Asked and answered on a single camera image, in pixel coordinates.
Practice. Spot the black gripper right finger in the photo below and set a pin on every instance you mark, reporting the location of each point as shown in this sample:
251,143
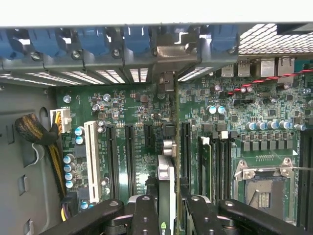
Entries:
200,215

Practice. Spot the open black PC case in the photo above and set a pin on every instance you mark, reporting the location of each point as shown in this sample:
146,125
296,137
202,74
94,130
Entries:
24,171

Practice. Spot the silver rear port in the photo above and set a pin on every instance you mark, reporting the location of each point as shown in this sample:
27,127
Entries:
267,67
228,69
285,66
244,67

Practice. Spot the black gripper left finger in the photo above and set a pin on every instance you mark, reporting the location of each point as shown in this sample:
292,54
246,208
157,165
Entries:
144,215

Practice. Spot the installed dark RAM stick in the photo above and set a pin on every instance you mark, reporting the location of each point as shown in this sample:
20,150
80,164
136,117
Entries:
205,171

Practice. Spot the black RAM slot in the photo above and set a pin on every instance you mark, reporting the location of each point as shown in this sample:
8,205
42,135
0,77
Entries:
306,176
216,171
226,171

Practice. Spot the white power connector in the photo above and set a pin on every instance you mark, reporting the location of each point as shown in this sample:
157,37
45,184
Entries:
61,120

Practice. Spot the CPU socket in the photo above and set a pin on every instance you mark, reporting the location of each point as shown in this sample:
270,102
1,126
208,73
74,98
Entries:
264,193

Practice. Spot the short black expansion slot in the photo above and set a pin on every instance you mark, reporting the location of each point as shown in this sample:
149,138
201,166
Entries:
149,134

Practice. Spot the green motherboard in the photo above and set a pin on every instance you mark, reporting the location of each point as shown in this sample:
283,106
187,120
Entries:
137,110

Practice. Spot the long black expansion slot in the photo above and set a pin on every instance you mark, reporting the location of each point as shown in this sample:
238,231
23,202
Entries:
112,159
130,159
185,147

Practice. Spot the blue card retainer clip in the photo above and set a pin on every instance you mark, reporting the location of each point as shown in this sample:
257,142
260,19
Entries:
137,38
223,39
44,44
94,41
11,46

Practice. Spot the white PCI expansion slot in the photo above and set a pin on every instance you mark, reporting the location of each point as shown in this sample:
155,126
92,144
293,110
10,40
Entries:
93,159

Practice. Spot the black power connector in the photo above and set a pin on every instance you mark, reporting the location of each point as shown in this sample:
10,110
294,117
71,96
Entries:
71,205

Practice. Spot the thin locking lever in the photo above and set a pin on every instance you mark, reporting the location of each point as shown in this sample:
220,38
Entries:
303,168

